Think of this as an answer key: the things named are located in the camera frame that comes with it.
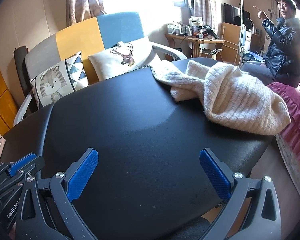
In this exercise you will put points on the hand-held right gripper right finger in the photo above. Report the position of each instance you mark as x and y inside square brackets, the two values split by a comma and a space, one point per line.
[212, 172]

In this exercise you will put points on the cream knit sweater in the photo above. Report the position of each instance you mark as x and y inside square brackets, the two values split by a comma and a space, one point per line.
[227, 100]

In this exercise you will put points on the pink ruffled bedspread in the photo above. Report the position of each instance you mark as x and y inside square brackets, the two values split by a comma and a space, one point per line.
[297, 120]

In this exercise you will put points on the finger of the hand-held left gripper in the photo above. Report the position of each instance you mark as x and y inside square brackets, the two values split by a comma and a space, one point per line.
[23, 162]

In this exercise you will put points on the black television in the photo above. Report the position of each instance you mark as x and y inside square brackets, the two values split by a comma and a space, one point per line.
[231, 13]

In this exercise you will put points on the deer print cushion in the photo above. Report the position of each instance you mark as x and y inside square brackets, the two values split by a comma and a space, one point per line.
[115, 57]

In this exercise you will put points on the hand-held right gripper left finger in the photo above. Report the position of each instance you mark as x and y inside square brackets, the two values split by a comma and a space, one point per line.
[82, 172]

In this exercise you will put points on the light wooden cabinet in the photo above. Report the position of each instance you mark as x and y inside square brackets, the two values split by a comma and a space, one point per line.
[230, 37]

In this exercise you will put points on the orange wooden wardrobe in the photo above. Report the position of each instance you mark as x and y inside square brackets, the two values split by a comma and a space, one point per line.
[2, 105]

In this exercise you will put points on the grey yellow blue sofa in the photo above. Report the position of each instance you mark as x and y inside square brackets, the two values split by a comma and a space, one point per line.
[72, 40]

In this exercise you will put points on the patterned beige curtain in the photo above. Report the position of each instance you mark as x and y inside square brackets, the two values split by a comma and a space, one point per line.
[206, 2]
[82, 0]

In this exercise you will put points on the wooden side table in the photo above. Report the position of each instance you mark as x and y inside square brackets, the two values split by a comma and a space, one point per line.
[207, 40]

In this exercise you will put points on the tiger print cushion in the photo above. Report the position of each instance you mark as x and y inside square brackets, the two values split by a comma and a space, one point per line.
[52, 82]

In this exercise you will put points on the white metal pole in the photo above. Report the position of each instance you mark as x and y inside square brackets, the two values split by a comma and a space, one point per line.
[242, 10]

